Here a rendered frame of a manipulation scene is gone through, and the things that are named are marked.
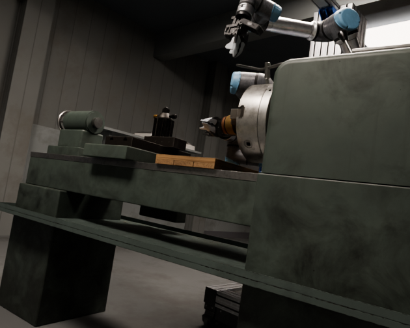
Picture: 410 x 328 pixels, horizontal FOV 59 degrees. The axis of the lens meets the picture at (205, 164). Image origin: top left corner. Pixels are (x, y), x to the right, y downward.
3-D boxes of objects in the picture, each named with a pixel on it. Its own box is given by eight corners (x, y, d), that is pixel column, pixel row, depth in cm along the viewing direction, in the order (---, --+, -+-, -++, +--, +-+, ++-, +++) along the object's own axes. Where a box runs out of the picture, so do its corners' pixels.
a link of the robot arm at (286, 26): (327, 28, 196) (244, 13, 181) (340, 19, 185) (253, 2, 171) (327, 49, 195) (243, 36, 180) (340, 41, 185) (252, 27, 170)
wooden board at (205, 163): (257, 179, 164) (258, 171, 164) (213, 168, 135) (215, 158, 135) (204, 174, 181) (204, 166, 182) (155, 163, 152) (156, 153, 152)
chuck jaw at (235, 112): (259, 115, 144) (245, 105, 135) (258, 127, 144) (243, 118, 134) (235, 116, 151) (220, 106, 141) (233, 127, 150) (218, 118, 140)
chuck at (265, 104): (297, 163, 155) (300, 88, 152) (263, 166, 129) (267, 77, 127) (289, 162, 157) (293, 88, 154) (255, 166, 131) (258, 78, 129)
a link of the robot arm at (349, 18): (372, 114, 189) (336, 14, 185) (395, 109, 175) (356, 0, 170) (355, 122, 186) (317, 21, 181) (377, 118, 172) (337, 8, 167)
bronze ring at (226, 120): (248, 115, 156) (230, 118, 161) (238, 109, 148) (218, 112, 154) (248, 136, 155) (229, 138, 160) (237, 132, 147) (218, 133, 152)
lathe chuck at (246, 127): (289, 162, 157) (293, 88, 154) (255, 166, 132) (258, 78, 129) (271, 161, 162) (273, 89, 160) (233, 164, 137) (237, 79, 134)
